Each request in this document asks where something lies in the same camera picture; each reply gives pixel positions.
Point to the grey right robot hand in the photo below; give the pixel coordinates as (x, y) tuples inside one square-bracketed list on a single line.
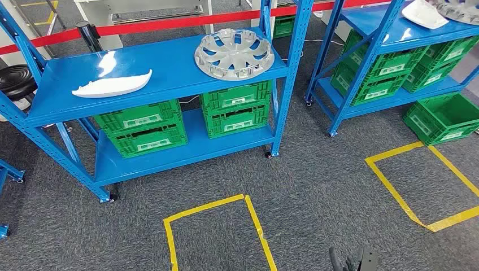
[(346, 265)]

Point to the silver plastic hubcap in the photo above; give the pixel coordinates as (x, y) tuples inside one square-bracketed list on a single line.
[(460, 11), (234, 54)]

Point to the blue metal shelf rack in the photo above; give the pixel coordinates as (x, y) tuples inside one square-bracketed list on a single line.
[(411, 28), (168, 67), (11, 172)]

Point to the white plastic car part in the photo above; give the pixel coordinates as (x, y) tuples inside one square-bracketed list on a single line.
[(112, 86), (424, 15)]

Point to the yellow floor tape square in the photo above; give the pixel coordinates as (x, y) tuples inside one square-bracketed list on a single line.
[(206, 207), (393, 187)]

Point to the red barrier belt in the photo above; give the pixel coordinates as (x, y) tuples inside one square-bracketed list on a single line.
[(168, 24)]

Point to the person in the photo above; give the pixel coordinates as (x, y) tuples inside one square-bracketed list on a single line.
[(26, 104)]

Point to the black round stool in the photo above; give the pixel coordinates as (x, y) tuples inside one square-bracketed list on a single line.
[(17, 80)]

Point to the black stanchion post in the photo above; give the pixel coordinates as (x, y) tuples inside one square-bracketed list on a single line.
[(89, 37)]

